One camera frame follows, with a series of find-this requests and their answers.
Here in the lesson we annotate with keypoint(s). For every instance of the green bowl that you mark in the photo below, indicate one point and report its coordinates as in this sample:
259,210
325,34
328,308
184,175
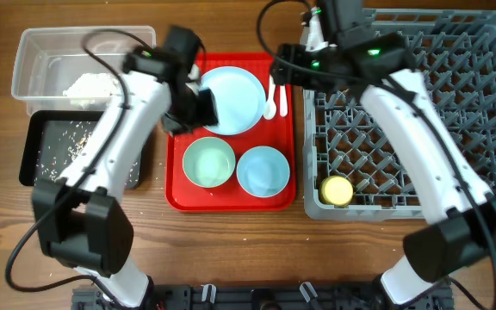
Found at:
209,162

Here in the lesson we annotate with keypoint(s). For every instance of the red serving tray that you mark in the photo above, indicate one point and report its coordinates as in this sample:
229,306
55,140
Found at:
184,196

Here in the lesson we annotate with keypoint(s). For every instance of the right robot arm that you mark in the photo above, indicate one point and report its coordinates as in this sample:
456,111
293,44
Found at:
380,72

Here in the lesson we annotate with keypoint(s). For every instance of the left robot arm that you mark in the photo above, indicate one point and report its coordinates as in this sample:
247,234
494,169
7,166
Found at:
78,218

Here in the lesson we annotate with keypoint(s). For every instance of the small light blue bowl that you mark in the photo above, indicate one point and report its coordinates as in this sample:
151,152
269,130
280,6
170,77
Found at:
263,172

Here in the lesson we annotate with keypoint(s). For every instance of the black plastic tray bin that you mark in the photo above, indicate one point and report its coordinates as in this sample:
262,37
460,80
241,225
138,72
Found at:
32,145

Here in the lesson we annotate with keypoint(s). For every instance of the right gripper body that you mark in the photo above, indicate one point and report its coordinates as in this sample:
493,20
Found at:
319,60

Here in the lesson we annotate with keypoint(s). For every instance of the white napkin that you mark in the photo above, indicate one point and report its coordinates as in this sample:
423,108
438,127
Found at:
92,89

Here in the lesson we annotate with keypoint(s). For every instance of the large light blue plate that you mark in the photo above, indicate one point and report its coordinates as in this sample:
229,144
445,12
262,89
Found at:
239,99

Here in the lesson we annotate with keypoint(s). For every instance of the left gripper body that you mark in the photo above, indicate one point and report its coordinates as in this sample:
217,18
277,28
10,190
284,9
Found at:
192,112

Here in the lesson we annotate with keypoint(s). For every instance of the white plastic fork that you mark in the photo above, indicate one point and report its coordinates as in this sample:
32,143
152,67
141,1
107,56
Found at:
283,101

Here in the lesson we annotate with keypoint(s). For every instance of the yellow plastic cup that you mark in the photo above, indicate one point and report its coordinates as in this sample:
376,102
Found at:
336,190

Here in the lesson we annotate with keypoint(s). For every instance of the white plastic spoon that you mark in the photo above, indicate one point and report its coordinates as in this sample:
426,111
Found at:
270,105

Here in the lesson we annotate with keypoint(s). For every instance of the clear plastic waste bin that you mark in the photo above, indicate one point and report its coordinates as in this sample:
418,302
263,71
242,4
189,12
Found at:
50,60

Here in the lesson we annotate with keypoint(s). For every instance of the grey dishwasher rack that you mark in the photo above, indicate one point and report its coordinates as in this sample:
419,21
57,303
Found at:
456,51

